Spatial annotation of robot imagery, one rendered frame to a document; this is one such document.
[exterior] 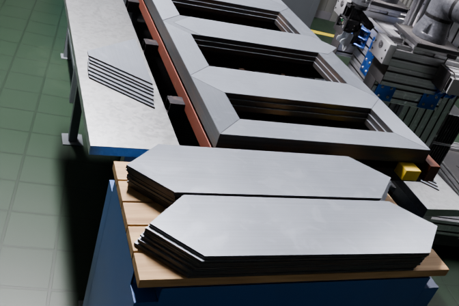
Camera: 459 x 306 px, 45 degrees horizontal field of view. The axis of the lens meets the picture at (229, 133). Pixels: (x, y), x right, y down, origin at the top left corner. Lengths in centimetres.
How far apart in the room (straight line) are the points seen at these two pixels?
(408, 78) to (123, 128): 131
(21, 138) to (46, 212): 55
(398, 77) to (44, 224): 159
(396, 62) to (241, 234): 139
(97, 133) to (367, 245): 78
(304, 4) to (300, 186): 198
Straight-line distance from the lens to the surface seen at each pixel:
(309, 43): 242
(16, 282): 218
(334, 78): 221
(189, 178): 132
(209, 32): 217
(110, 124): 165
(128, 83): 184
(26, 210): 246
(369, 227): 141
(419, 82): 251
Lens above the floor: 160
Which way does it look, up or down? 29 degrees down
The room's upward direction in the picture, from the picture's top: 18 degrees clockwise
